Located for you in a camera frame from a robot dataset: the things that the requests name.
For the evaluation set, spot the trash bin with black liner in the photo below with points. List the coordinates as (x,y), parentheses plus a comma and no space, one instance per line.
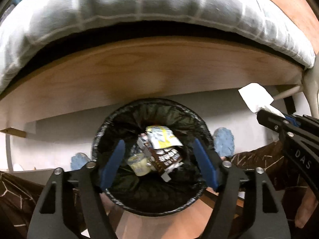
(129,112)

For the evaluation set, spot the person's right hand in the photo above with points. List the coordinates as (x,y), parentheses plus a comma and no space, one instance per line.
(307,211)

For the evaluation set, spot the yellow snack wrapper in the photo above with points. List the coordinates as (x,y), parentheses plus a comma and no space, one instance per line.
(159,137)

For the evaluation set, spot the blue slipper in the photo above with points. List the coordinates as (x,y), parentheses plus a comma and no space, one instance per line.
(224,142)
(79,160)

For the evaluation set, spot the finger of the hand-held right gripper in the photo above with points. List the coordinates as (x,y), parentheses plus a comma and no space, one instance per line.
(295,120)
(271,122)

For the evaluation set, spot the person's left leg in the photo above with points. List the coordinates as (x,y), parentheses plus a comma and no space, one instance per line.
(15,204)

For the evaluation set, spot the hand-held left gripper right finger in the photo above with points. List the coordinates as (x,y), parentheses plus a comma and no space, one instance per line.
(204,164)

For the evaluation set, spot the white tissue paper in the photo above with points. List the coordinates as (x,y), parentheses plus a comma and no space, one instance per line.
(254,95)

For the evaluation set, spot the person's leg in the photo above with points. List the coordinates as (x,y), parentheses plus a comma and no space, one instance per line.
(15,204)
(259,164)

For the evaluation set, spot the wooden headboard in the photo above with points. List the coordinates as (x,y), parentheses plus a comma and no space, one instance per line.
(294,5)

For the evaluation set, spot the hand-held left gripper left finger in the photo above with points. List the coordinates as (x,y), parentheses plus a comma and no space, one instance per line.
(112,164)

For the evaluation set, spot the person's right leg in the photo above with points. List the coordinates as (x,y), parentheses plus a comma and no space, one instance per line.
(259,164)

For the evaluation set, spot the yellow pudding cup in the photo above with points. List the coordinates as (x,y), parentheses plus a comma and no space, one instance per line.
(139,165)

